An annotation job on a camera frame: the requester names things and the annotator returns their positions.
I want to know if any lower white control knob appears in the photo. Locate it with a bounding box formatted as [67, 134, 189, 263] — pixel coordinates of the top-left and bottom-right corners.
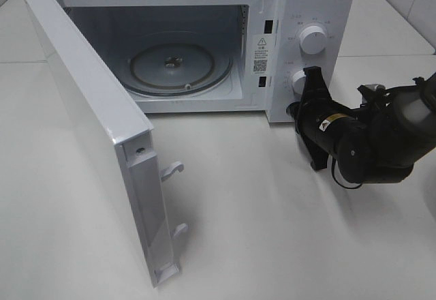
[291, 70, 306, 95]

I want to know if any white microwave door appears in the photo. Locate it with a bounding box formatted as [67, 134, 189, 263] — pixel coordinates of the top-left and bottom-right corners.
[25, 0, 188, 286]

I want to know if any white microwave oven body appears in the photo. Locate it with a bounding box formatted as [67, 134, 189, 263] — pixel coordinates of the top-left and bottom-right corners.
[57, 0, 352, 123]

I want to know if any upper white control knob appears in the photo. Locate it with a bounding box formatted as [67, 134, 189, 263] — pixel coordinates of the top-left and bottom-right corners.
[298, 23, 328, 55]

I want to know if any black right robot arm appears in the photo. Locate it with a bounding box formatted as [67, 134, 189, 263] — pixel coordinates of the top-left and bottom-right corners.
[286, 66, 435, 189]

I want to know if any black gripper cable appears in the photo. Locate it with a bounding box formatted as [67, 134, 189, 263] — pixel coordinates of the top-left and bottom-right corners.
[330, 159, 363, 190]

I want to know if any round white door button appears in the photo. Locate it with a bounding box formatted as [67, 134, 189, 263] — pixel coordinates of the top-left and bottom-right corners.
[286, 102, 299, 119]

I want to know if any white control knob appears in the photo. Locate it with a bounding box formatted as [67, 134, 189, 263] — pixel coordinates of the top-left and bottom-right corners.
[298, 23, 328, 55]
[291, 70, 306, 95]

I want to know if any glass microwave turntable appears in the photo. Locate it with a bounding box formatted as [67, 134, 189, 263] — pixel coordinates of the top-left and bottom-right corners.
[108, 31, 234, 98]

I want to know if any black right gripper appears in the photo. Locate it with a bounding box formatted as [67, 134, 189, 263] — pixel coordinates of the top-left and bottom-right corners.
[294, 66, 368, 184]

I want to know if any warning label sticker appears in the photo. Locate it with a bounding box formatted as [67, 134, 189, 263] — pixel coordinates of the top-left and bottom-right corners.
[251, 34, 273, 74]

